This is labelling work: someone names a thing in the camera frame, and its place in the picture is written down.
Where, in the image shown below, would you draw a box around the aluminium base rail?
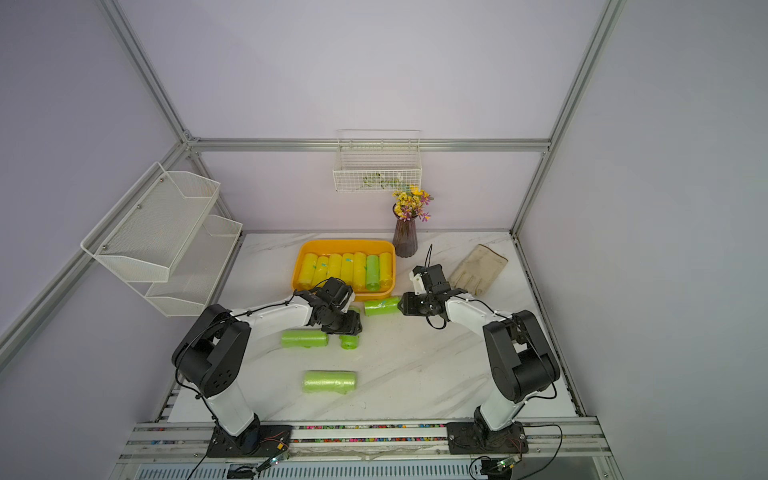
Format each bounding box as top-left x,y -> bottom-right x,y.
118,417 -> 611,464

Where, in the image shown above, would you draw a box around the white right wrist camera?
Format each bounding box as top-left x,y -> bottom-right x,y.
409,271 -> 426,295

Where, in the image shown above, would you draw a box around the yellow trash bag roll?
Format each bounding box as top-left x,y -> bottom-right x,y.
340,253 -> 354,286
311,256 -> 330,286
353,252 -> 367,292
379,252 -> 393,290
297,253 -> 318,290
328,253 -> 343,279

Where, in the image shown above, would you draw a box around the white wire wall basket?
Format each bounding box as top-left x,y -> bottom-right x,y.
332,129 -> 423,193

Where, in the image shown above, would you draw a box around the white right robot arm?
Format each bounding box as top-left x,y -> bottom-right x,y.
398,264 -> 561,433

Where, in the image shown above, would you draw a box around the cream work glove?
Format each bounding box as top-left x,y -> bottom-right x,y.
448,245 -> 508,296

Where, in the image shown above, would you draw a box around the purple glass vase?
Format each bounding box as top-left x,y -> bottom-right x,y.
392,208 -> 418,258

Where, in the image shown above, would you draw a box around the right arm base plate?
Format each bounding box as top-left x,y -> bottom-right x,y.
446,422 -> 529,455

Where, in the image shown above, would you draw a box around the orange plastic storage box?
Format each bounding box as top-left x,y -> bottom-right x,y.
291,239 -> 396,301

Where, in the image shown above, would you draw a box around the aluminium corner frame post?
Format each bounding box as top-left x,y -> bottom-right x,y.
509,0 -> 626,241

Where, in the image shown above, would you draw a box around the white mesh lower shelf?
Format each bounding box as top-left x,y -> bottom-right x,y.
145,215 -> 242,317

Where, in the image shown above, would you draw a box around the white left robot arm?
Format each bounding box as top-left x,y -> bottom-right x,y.
171,277 -> 362,444

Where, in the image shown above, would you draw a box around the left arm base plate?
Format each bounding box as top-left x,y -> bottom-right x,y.
206,424 -> 293,458

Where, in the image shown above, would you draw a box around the yellow purple artificial flowers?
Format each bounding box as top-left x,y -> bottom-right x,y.
392,185 -> 433,222

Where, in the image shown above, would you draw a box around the light green trash bag roll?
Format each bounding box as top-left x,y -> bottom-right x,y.
302,370 -> 357,394

